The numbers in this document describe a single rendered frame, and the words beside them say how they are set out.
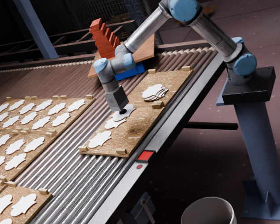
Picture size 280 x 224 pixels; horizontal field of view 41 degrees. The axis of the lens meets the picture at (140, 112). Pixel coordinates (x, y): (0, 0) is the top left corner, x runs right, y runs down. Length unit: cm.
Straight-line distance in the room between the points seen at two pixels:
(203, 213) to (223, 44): 105
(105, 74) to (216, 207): 105
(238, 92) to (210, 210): 75
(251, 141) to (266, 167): 22
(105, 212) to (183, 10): 93
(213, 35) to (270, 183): 110
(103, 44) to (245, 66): 126
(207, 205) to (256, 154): 42
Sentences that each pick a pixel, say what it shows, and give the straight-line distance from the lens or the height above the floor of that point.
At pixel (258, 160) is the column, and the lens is 237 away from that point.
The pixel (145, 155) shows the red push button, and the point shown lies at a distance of 180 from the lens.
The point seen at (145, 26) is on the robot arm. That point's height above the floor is 141.
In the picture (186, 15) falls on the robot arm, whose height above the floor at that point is 144.
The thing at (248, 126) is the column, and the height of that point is 67.
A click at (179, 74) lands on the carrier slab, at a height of 94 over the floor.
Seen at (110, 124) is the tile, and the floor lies 94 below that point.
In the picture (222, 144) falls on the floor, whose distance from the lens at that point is 324.
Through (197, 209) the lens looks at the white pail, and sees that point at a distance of 231.
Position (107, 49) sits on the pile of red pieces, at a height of 111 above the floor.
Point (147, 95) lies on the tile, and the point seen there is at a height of 97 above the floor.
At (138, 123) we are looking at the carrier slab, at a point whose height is 94.
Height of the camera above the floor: 193
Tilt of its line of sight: 28 degrees down
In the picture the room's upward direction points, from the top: 24 degrees counter-clockwise
